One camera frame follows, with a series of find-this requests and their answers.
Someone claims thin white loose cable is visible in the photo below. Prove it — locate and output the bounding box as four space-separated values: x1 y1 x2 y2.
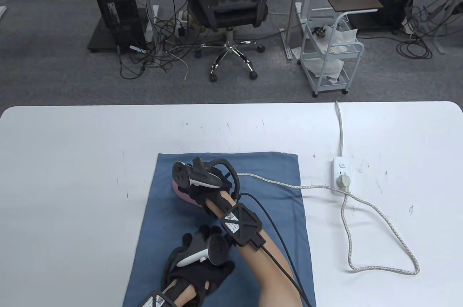
169 47 190 80

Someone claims black white right hand controller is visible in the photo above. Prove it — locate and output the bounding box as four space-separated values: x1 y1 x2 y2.
172 157 241 202

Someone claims person's right forearm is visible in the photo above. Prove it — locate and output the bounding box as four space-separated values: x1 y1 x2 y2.
205 191 302 307

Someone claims white power strip cord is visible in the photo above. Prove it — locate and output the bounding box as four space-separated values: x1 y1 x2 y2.
335 101 344 158

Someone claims white floor power strip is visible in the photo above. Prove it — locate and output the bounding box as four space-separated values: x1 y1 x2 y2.
177 10 189 36

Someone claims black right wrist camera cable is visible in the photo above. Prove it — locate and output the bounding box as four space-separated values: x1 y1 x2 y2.
237 193 313 307

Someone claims person's right hand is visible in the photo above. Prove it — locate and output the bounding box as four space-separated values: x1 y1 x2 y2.
177 177 234 218

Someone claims person's left hand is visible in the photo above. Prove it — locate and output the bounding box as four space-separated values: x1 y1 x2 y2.
165 225 236 302

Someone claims coil of black cables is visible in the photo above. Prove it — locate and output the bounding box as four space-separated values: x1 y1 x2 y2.
396 30 434 60

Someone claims grey desk leg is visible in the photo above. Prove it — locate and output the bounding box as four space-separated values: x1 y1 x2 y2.
423 0 463 55

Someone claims white rolling cart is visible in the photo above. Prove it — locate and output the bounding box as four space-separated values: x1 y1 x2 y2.
297 12 364 97

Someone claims black white hand controller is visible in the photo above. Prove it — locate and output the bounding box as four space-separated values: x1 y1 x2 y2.
163 233 230 286
172 157 241 202

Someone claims white desk leg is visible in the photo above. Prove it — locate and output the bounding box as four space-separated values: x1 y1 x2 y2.
139 0 161 65

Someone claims pink electric iron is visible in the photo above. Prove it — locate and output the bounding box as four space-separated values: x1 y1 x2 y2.
171 181 207 210

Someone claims white braided iron cord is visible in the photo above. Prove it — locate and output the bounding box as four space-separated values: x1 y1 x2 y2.
237 172 421 276

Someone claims black white left hand controller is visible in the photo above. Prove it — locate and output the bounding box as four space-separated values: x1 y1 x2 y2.
163 233 230 286

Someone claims person's left forearm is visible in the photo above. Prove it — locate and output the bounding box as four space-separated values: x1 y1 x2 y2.
162 278 199 307

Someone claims tangle of black cables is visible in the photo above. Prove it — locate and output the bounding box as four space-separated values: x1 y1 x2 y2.
118 14 203 80

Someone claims white table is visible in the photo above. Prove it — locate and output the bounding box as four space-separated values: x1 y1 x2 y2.
0 101 463 307

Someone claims black desk base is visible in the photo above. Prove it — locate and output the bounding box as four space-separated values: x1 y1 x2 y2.
82 0 120 54

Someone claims white paper bag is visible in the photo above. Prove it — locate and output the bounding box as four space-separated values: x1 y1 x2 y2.
310 27 358 80

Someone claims blue pillowcase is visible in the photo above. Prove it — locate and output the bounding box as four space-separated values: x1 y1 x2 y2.
123 152 317 307

